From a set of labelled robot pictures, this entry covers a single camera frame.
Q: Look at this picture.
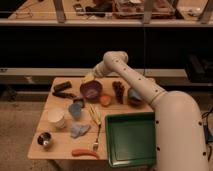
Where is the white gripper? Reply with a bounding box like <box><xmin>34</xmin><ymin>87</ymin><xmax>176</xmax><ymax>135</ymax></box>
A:
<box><xmin>83</xmin><ymin>63</ymin><xmax>106</xmax><ymax>83</ymax></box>

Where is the purple bowl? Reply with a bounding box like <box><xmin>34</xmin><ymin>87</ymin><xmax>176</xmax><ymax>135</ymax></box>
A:
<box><xmin>80</xmin><ymin>80</ymin><xmax>102</xmax><ymax>101</ymax></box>

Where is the black dish brush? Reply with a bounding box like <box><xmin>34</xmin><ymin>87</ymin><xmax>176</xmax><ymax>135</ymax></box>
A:
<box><xmin>52</xmin><ymin>92</ymin><xmax>85</xmax><ymax>107</ymax></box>

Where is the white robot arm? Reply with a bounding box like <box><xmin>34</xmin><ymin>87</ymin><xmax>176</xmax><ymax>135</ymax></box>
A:
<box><xmin>83</xmin><ymin>51</ymin><xmax>210</xmax><ymax>171</ymax></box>

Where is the blue cloth in bowl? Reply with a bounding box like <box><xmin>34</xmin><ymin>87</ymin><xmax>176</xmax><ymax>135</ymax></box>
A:
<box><xmin>128</xmin><ymin>88</ymin><xmax>142</xmax><ymax>101</ymax></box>

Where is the dark brown grape bunch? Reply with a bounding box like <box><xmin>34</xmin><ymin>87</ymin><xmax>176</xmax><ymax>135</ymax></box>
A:
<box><xmin>112</xmin><ymin>81</ymin><xmax>125</xmax><ymax>104</ymax></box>

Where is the orange round fruit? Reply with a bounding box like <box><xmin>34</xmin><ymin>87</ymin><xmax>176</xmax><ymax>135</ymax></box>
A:
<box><xmin>100</xmin><ymin>95</ymin><xmax>112</xmax><ymax>107</ymax></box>

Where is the blue cup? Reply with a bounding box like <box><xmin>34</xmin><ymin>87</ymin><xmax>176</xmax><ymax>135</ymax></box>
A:
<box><xmin>68</xmin><ymin>103</ymin><xmax>81</xmax><ymax>119</ymax></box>

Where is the wooden table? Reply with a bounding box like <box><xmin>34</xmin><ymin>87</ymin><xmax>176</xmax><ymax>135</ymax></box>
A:
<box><xmin>28</xmin><ymin>77</ymin><xmax>152</xmax><ymax>160</ymax></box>

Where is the white paper cup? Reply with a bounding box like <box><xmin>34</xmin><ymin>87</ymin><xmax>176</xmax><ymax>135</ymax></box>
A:
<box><xmin>48</xmin><ymin>108</ymin><xmax>65</xmax><ymax>129</ymax></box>

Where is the light blue crumpled cloth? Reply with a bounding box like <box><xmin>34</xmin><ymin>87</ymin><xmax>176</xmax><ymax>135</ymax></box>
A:
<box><xmin>71</xmin><ymin>124</ymin><xmax>91</xmax><ymax>138</ymax></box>

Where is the green plastic tray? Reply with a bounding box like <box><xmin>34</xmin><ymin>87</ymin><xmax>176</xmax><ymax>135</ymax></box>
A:
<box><xmin>105</xmin><ymin>112</ymin><xmax>156</xmax><ymax>168</ymax></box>

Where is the metal fork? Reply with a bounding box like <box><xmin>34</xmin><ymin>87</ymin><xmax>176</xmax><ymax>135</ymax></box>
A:
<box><xmin>93</xmin><ymin>125</ymin><xmax>101</xmax><ymax>151</ymax></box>

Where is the small metal cup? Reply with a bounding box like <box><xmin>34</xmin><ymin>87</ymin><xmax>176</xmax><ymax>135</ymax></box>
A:
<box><xmin>37</xmin><ymin>132</ymin><xmax>53</xmax><ymax>148</ymax></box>

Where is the yellow handled tool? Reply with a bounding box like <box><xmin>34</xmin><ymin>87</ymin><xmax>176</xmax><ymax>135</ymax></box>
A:
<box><xmin>89</xmin><ymin>105</ymin><xmax>101</xmax><ymax>125</ymax></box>

